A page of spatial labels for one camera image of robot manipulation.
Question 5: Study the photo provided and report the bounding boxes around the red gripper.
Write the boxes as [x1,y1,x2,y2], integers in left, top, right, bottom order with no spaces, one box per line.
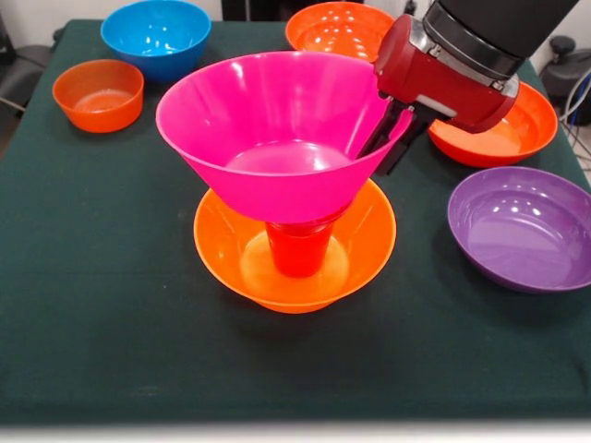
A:
[356,13,521,177]

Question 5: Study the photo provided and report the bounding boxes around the large pink bowl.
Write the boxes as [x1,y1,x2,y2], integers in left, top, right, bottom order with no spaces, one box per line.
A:
[154,50,415,225]

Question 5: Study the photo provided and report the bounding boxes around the wide red-orange bowl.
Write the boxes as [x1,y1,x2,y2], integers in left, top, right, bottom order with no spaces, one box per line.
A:
[427,81,559,169]
[284,1,396,65]

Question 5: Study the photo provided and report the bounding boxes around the orange cup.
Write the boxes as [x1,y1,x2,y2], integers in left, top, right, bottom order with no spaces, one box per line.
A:
[264,221,334,280]

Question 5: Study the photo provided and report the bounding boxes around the large yellow-orange bowl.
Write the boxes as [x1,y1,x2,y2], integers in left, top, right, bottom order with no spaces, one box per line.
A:
[193,178,398,315]

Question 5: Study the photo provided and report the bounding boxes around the large blue bowl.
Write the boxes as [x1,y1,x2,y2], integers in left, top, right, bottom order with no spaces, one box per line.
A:
[100,0,212,84]

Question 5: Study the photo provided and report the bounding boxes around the small orange bowl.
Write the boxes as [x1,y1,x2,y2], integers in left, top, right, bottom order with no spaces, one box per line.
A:
[52,58,146,135]

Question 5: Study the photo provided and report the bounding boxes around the wide purple bowl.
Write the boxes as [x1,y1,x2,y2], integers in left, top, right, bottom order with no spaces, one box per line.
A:
[446,165,591,295]

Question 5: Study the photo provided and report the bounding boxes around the black office chair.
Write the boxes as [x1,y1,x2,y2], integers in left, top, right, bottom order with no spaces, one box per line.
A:
[538,35,591,98]

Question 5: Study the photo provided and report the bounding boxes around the dark green tablecloth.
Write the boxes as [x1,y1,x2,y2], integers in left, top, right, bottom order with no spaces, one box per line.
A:
[0,18,591,424]

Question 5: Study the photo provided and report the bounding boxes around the grey office chair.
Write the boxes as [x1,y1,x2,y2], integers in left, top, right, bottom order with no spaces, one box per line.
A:
[0,11,66,126]

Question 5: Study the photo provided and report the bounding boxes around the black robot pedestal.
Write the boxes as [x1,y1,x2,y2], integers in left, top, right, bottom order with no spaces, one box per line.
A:
[221,0,324,22]

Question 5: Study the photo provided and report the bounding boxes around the tangled floor cables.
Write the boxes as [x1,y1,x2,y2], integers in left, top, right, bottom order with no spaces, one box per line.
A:
[558,68,591,172]

